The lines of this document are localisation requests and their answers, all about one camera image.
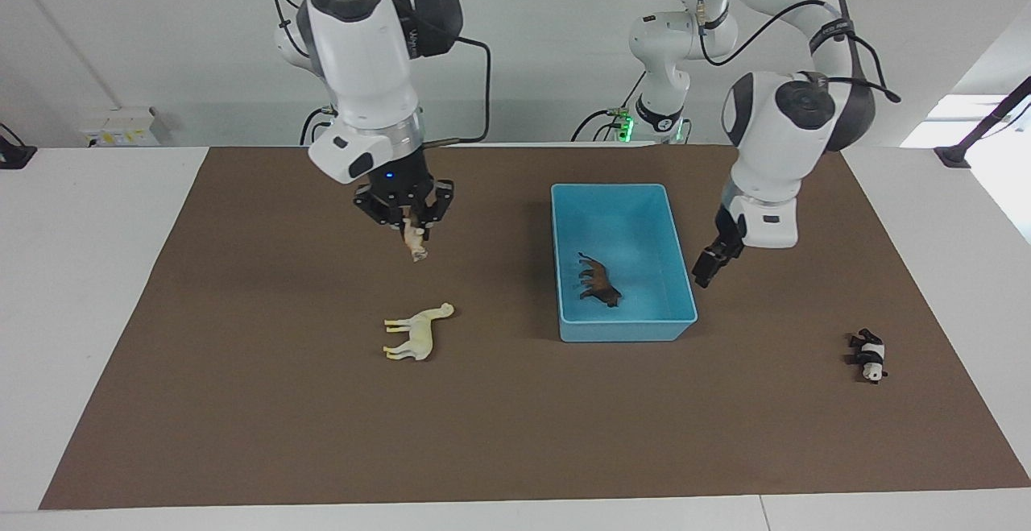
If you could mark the brown lion toy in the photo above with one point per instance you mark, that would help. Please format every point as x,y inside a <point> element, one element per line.
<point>600,281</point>

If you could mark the black clamp stand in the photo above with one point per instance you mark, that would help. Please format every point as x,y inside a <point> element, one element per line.
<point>12,154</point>

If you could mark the brown table mat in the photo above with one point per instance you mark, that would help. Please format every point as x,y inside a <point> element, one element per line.
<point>322,418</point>

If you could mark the white wall outlet box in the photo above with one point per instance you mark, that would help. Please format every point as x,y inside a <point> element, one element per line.
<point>121,128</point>

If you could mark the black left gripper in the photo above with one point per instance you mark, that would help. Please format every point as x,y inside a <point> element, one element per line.
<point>729,233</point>

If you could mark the black slanted pole stand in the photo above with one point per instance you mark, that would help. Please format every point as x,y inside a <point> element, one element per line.
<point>979,128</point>

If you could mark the black and white panda toy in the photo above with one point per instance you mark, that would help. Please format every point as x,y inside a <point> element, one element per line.
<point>871,354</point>

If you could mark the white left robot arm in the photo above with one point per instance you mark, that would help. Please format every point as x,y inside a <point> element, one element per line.
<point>773,152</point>

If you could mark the light blue storage box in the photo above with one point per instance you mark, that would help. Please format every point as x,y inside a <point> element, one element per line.
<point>636,321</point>

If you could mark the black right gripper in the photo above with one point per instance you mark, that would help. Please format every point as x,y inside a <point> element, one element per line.
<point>395,188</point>

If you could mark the cream llama toy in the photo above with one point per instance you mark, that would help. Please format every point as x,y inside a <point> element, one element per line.
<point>419,333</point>

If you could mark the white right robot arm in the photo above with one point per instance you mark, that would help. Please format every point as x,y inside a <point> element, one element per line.
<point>362,72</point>

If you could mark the small tan animal figurine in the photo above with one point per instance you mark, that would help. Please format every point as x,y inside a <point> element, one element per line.
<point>415,242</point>

